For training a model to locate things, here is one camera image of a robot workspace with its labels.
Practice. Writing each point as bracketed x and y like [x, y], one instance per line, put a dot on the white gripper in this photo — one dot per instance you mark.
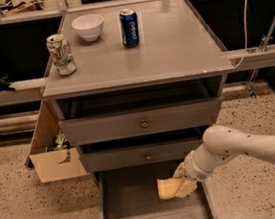
[193, 169]

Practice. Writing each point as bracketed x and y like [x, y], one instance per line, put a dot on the yellow sponge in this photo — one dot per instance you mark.
[167, 188]

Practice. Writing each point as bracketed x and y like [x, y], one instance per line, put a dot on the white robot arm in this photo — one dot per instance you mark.
[219, 145]

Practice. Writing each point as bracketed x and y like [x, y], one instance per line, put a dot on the grey open bottom drawer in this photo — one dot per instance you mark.
[131, 193]

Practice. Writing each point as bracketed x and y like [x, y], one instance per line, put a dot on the grey top drawer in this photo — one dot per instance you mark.
[140, 122]

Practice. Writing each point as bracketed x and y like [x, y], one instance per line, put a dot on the grey drawer cabinet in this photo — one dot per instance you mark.
[176, 62]

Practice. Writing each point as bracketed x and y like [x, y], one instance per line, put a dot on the grey middle drawer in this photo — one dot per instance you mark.
[140, 155]

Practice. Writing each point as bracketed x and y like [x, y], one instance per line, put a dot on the green items in box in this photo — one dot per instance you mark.
[60, 143]

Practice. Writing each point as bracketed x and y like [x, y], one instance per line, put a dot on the open cardboard box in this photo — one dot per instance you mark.
[50, 154]

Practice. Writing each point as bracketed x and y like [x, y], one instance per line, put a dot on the blue Pepsi can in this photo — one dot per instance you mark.
[129, 27]

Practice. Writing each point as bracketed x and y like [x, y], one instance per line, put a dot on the crushed white green can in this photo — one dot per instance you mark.
[61, 55]

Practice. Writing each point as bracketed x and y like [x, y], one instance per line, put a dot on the white bowl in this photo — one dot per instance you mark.
[88, 27]

